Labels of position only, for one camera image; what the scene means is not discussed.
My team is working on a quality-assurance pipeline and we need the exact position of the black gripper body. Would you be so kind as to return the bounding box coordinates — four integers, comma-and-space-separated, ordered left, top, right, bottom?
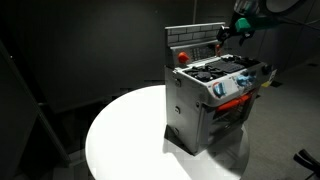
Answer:
220, 24, 241, 38

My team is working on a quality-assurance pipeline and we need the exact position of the round orange stove button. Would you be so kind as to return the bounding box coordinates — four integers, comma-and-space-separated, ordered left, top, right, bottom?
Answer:
177, 51, 190, 64

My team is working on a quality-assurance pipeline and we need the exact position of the plain blue stove knob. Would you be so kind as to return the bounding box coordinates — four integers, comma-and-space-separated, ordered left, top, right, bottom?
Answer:
236, 75, 250, 88

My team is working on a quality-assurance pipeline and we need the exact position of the yellow object behind stove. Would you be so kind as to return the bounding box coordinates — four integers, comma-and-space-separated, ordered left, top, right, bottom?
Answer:
261, 79, 273, 89

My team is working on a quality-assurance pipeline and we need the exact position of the grey toy stove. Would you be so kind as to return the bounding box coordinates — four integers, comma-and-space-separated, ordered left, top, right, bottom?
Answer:
164, 22, 278, 157

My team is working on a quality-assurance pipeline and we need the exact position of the black chair base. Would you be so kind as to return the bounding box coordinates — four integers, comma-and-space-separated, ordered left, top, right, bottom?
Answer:
293, 148, 320, 176

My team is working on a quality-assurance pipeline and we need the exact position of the teal wrist mount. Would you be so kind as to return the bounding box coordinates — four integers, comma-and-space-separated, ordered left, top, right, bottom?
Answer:
234, 17, 260, 34

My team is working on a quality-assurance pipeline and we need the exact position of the blue knob with red ring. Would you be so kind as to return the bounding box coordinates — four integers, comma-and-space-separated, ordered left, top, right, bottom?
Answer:
212, 82, 227, 99

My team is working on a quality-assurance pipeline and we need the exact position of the orange oven door handle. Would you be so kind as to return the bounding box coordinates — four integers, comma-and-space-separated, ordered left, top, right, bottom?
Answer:
215, 93, 253, 113

